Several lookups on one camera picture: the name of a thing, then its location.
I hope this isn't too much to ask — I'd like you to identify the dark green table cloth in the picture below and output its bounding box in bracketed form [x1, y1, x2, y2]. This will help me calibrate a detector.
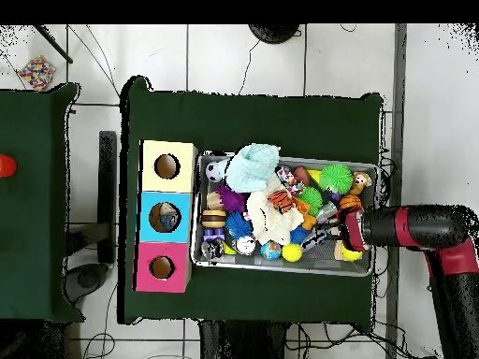
[119, 74, 385, 334]

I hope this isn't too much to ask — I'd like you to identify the multicoloured speckled toy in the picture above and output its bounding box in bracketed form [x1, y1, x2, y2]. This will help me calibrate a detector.
[16, 55, 57, 91]

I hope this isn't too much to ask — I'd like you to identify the small green spiky ball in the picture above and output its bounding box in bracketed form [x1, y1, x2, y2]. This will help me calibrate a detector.
[298, 186, 325, 214]

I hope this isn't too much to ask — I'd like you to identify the red round disc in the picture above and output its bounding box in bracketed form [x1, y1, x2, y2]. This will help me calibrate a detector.
[0, 154, 18, 179]

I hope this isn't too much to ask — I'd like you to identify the cream yellow waffle cloth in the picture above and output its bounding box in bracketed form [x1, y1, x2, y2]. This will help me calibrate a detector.
[245, 190, 307, 247]

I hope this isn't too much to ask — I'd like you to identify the blue yellow rubber ball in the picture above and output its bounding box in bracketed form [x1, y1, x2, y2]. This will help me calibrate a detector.
[261, 239, 283, 261]

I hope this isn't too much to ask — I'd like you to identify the black upright panel stand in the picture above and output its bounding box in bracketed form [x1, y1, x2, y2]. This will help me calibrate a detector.
[64, 130, 120, 304]

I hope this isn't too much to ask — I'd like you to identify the blue spiky ball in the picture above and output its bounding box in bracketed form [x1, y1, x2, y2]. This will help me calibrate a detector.
[226, 210, 255, 239]

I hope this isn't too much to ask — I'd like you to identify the shallow clear mesh bin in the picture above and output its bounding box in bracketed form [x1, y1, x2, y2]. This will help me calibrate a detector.
[191, 151, 379, 278]

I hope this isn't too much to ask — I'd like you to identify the wooden box with three holes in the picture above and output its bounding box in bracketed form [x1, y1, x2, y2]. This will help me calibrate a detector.
[134, 139, 199, 293]

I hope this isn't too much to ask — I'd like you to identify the green spiky rubber ball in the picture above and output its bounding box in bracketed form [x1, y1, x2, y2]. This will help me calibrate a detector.
[319, 163, 354, 195]

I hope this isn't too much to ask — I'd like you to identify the black round floor base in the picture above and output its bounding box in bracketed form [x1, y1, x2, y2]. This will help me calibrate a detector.
[248, 23, 302, 45]

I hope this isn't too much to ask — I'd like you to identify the orange striped tiger plush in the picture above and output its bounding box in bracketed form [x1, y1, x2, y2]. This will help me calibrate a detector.
[268, 190, 295, 212]

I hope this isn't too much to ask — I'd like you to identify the dark green side table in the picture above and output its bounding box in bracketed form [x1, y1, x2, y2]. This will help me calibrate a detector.
[0, 83, 82, 323]

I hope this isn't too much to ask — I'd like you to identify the small soccer ball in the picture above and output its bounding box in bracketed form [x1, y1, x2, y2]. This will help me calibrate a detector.
[205, 159, 227, 183]

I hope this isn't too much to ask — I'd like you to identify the clear blue packet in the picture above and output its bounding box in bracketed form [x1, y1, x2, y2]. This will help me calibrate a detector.
[155, 212, 177, 232]

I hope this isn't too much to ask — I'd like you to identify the brown wooden yo-yo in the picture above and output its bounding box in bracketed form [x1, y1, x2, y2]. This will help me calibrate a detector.
[201, 208, 227, 229]

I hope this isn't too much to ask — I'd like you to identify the orange mini basketball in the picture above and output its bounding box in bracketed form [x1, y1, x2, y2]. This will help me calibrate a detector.
[339, 194, 363, 212]

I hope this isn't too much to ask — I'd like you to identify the mint green waffle cloth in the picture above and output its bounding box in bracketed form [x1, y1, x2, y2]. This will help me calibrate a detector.
[223, 143, 284, 193]

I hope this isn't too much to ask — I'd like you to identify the purple spiky ball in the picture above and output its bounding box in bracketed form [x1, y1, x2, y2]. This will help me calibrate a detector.
[216, 182, 247, 214]

